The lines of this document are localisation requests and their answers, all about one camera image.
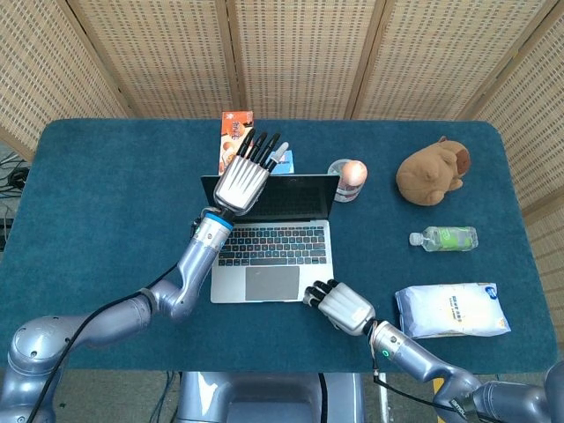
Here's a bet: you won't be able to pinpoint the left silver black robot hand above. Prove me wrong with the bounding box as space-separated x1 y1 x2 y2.
212 128 290 218

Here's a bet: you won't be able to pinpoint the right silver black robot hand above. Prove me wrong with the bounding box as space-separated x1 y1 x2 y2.
301 278 376 337

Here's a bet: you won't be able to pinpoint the silver laptop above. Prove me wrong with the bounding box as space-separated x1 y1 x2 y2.
200 174 342 305

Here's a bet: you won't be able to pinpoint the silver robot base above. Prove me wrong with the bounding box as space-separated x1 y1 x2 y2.
175 371 367 423

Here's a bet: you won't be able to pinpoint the blue cube box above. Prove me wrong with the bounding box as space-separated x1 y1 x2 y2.
269 148 295 175

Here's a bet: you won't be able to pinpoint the orange snack box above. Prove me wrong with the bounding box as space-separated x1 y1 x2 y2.
217 110 256 176

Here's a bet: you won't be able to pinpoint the white wet wipes pack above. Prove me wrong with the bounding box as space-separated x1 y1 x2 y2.
393 281 511 340

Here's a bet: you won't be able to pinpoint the clear plastic jar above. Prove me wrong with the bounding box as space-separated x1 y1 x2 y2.
327 159 367 204

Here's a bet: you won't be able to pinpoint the peach coloured ball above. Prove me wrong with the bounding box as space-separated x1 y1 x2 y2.
341 160 367 187

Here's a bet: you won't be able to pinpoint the clear water bottle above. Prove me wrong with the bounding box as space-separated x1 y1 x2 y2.
408 225 479 254

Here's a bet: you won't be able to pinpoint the bamboo folding screen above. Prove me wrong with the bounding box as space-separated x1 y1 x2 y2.
0 0 564 336

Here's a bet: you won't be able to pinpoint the brown plush toy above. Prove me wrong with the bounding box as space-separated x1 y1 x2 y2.
395 136 471 207

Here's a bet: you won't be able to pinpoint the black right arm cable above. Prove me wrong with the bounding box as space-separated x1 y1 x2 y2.
371 321 490 423

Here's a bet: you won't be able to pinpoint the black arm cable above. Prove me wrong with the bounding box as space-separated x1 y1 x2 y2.
371 321 490 423
26 263 180 423

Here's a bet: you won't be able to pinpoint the blue floor cable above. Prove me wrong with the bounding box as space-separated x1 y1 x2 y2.
152 371 178 423

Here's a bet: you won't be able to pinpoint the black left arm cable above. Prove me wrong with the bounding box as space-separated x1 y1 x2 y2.
26 263 180 423

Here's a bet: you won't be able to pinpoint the black floor cables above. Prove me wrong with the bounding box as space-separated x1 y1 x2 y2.
0 149 32 248

